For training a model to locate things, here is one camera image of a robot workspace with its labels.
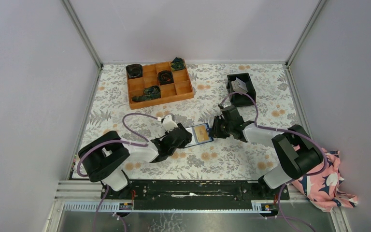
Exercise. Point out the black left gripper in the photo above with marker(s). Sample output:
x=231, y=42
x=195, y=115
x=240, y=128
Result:
x=187, y=139

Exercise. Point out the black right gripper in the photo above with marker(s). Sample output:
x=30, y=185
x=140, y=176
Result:
x=215, y=132

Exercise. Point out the blue leather card holder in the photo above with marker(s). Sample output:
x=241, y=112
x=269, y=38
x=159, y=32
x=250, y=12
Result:
x=193, y=139

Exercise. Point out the gold credit card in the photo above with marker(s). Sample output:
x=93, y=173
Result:
x=201, y=133

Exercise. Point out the black plastic card bin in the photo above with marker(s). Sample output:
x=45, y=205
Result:
x=244, y=99

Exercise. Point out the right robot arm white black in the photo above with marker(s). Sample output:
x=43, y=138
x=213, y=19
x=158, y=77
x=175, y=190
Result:
x=296, y=152

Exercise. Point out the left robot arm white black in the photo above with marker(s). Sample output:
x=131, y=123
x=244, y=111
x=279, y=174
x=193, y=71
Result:
x=101, y=160

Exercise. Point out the stack of cards in bin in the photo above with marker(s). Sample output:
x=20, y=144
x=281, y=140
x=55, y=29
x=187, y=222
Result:
x=239, y=86

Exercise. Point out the floral table mat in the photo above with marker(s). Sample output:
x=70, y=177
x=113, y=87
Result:
x=217, y=160

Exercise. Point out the orange wooden compartment tray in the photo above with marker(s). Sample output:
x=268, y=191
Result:
x=180, y=90

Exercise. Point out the green rolled belt front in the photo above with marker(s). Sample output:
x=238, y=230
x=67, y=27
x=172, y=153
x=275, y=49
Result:
x=149, y=93

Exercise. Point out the black rolled belt centre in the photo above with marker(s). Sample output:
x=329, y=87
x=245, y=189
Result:
x=165, y=77

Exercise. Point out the green rolled belt top-right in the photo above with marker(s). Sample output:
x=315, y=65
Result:
x=178, y=64

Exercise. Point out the black rolled belt top-left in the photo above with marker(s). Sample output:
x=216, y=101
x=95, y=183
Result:
x=134, y=71

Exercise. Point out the pink patterned cloth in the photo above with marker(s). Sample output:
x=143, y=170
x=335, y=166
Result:
x=322, y=190

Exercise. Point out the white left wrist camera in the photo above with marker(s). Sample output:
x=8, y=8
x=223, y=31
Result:
x=167, y=122

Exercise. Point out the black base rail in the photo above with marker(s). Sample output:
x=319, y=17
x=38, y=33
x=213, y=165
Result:
x=196, y=194

